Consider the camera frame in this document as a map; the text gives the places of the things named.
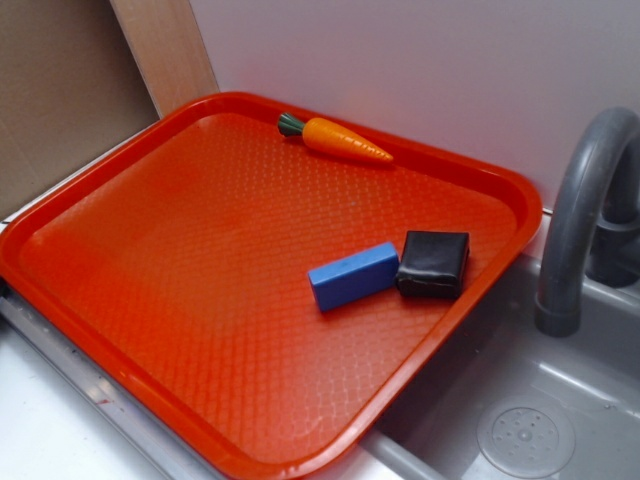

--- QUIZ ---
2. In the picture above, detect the blue rectangular block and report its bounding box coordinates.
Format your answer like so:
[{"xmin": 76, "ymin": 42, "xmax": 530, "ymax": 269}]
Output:
[{"xmin": 307, "ymin": 242, "xmax": 399, "ymax": 312}]

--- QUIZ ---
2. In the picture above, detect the black square block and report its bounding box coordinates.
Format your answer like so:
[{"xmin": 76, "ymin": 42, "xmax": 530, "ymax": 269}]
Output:
[{"xmin": 395, "ymin": 231, "xmax": 470, "ymax": 299}]

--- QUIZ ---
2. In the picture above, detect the orange toy carrot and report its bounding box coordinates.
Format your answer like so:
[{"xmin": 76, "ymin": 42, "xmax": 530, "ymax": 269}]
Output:
[{"xmin": 277, "ymin": 113, "xmax": 394, "ymax": 165}]

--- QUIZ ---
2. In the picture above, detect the orange plastic tray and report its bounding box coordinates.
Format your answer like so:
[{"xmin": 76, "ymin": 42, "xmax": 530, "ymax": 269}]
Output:
[{"xmin": 1, "ymin": 93, "xmax": 542, "ymax": 479}]

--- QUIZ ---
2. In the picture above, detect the grey toy sink basin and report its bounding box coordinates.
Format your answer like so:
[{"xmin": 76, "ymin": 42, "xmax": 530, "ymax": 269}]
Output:
[{"xmin": 363, "ymin": 252, "xmax": 640, "ymax": 480}]

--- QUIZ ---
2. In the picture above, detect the grey plastic faucet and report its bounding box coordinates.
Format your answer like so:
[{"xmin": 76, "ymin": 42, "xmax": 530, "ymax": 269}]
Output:
[{"xmin": 535, "ymin": 107, "xmax": 639, "ymax": 337}]

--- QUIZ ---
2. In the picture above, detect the brown cardboard panel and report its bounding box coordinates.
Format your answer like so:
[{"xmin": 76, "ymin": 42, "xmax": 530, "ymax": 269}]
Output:
[{"xmin": 1, "ymin": 1, "xmax": 158, "ymax": 217}]

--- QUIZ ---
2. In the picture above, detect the light wooden post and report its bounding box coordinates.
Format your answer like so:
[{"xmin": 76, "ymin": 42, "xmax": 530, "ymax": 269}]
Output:
[{"xmin": 111, "ymin": 0, "xmax": 219, "ymax": 117}]

